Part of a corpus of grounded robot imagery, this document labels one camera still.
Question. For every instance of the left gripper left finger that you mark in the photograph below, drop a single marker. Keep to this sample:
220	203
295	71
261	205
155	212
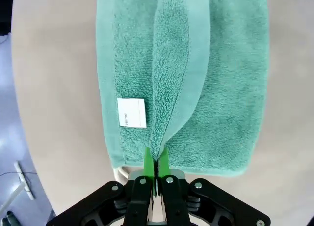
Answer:
137	201

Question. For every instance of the white side table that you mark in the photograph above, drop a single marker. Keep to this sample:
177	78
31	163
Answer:
24	181

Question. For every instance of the green towel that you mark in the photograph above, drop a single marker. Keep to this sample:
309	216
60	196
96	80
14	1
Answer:
220	76

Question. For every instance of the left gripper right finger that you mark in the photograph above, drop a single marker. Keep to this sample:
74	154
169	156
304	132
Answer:
176	201

